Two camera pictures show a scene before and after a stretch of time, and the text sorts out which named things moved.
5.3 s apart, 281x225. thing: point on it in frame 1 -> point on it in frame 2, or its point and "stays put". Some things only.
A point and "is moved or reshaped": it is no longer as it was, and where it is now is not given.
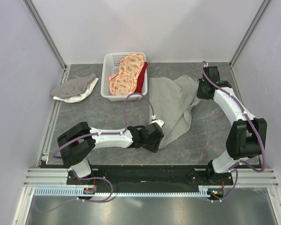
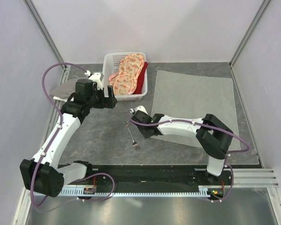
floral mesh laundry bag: [123, 82] stays put
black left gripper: [154, 147] -> [109, 102]
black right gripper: [199, 94] -> [144, 134]
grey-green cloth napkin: [169, 100] is moved or reshaped
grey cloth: [72, 87] stays put
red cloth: [141, 79] stays put
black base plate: [145, 175] stays put
